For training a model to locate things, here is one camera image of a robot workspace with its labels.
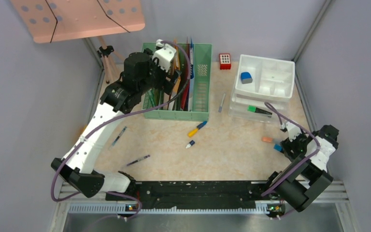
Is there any green children's book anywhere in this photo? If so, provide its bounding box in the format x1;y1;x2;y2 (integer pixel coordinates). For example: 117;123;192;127
145;89;157;108

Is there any green file rack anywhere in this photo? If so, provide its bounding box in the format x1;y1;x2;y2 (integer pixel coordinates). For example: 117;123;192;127
143;43;212;121

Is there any red translucent file folder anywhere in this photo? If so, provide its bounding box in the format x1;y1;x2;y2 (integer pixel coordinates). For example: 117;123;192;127
180;38;191;111

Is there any green capped highlighter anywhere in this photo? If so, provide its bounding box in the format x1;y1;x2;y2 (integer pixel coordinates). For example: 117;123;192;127
247;105;272;117

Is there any clear plastic drawer unit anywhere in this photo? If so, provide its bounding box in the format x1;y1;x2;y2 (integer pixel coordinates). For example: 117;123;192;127
228;54;295;123

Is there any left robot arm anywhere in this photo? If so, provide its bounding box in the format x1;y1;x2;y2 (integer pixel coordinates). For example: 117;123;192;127
51;48;181;200

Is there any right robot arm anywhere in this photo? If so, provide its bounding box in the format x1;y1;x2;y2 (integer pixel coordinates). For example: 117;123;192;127
264;125;339;212

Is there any teal capped marker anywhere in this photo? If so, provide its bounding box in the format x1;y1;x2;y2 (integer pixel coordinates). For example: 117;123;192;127
273;144;284;153

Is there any orange file folder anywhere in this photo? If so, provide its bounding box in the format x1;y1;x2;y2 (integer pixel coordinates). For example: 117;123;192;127
167;48;181;110

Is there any orange capped highlighter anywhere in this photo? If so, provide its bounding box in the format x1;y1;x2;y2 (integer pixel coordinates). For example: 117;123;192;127
261;136;280;144

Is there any pink lamp stand pole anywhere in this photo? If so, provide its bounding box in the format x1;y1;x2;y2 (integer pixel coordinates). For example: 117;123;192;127
97;36;125;84

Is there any yellow dropper bottle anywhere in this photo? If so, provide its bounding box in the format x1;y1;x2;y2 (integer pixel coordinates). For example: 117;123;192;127
187;128;199;138

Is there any lavender capped marker pen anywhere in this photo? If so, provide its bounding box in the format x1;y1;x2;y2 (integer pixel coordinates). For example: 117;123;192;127
218;92;226;113

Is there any red small box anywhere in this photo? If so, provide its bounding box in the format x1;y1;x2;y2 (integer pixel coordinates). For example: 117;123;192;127
219;53;231;70

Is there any dark pen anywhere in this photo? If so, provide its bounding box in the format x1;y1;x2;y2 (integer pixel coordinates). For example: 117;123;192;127
126;155;150;167
109;126;127;149

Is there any black lamp clamp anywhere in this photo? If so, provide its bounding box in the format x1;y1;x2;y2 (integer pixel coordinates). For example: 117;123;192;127
97;45;114;58

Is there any blue eraser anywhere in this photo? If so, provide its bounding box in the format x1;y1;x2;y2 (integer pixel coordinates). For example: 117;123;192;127
240;72;253;85

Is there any pink perforated lamp panel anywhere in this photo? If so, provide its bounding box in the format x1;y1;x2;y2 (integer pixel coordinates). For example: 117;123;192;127
10;0;145;44

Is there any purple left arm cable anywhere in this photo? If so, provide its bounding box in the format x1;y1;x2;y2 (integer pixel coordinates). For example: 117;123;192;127
50;40;193;221

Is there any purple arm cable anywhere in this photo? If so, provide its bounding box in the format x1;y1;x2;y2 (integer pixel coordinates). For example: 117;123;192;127
260;101;321;220
50;40;193;221

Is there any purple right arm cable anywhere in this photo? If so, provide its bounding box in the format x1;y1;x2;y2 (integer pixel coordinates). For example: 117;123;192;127
260;101;321;220

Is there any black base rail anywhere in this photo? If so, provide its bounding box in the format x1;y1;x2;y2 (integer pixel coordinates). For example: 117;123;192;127
105;180;285;216

